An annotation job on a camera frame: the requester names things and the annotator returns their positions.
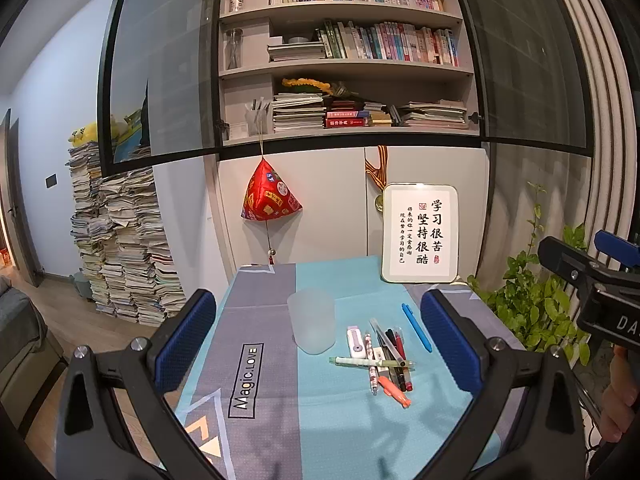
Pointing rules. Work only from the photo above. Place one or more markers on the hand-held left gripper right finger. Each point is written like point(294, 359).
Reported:
point(450, 345)

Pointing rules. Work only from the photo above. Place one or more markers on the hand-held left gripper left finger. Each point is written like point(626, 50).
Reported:
point(185, 337)

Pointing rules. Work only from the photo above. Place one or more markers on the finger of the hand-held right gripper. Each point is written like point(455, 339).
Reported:
point(617, 242)
point(565, 260)

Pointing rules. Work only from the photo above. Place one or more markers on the blue pen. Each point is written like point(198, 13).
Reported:
point(416, 326)

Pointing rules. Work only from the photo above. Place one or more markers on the clear pen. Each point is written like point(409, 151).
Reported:
point(382, 336)

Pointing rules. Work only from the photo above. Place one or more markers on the orange pen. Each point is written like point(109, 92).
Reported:
point(395, 392)

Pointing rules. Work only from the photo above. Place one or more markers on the pink patterned pen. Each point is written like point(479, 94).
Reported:
point(372, 376)

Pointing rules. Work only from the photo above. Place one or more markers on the green pen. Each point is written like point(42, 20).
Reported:
point(360, 360)

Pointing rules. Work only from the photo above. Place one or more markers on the white purple utility knife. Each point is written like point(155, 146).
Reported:
point(356, 342)

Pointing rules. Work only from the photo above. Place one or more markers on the frosted plastic cup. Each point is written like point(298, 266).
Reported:
point(310, 320)

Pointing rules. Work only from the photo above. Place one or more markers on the person's right hand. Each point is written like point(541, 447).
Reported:
point(620, 395)

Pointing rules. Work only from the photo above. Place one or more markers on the green potted plant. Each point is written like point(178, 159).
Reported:
point(540, 305)

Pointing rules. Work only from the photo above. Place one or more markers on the tall stack of papers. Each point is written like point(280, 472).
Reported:
point(125, 250)

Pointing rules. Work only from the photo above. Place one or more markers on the grey bin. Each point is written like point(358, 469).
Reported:
point(82, 285)

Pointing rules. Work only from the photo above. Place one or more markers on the framed calligraphy sign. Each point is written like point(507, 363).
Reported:
point(420, 232)

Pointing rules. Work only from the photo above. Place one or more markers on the blue grey printed tablecloth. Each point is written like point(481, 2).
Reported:
point(320, 410)

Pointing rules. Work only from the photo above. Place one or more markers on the white pleated curtain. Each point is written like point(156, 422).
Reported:
point(605, 85)

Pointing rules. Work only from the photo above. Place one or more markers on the grey sofa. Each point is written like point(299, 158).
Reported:
point(20, 340)

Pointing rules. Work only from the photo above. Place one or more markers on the red pyramid hanging ornament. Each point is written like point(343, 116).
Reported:
point(270, 195)

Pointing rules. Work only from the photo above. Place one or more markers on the white lower cabinet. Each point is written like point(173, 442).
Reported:
point(325, 210)

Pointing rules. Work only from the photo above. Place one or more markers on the gold medal with striped ribbon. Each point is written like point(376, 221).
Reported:
point(376, 165)

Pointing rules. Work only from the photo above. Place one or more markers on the pile of loose notebooks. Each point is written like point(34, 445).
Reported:
point(432, 115)

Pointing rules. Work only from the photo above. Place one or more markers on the glass cabinet door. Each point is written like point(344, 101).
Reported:
point(165, 60)
point(525, 60)

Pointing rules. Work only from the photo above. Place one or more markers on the dark room door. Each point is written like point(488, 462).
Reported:
point(17, 210)

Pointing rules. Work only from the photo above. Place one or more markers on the yellow plush toy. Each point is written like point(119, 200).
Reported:
point(85, 134)

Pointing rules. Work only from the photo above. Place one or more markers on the clear acrylic holder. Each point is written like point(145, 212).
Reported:
point(257, 117)

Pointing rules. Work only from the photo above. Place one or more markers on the stack of red books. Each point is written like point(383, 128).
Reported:
point(345, 116)

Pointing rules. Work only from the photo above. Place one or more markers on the stack of white booklets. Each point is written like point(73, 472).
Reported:
point(299, 112)

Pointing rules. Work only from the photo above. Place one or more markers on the row of colourful books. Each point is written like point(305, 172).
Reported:
point(390, 42)

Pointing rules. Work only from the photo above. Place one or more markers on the yellow artificial flowers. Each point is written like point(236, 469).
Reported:
point(307, 85)

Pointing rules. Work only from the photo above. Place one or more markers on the white bookshelf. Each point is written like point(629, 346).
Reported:
point(350, 66)

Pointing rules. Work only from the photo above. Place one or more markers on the clear glass jar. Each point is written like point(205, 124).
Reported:
point(233, 49)

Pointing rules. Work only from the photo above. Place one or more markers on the stack of grey magazines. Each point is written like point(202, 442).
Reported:
point(295, 51)

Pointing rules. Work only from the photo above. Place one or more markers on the dark wall switch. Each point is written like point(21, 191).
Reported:
point(50, 180)

